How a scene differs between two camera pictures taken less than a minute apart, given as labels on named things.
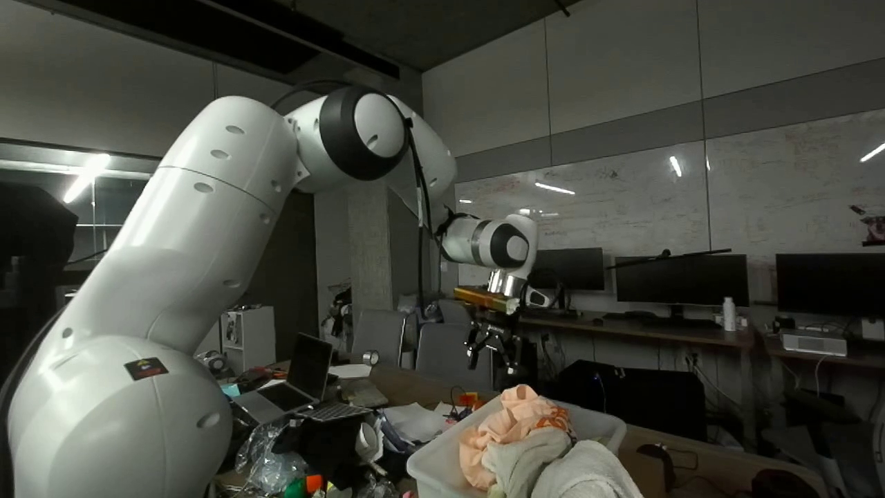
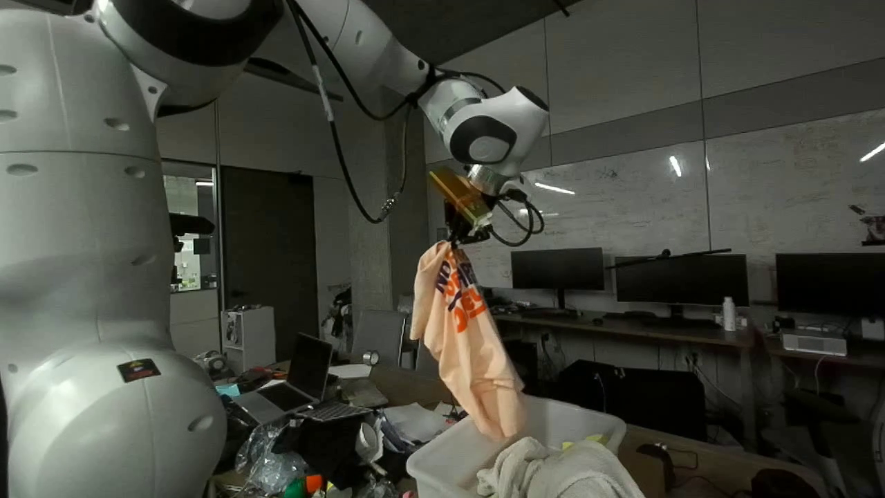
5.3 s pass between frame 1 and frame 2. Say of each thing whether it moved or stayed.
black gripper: moved
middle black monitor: stayed
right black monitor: stayed
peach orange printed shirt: moved
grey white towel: stayed
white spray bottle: stayed
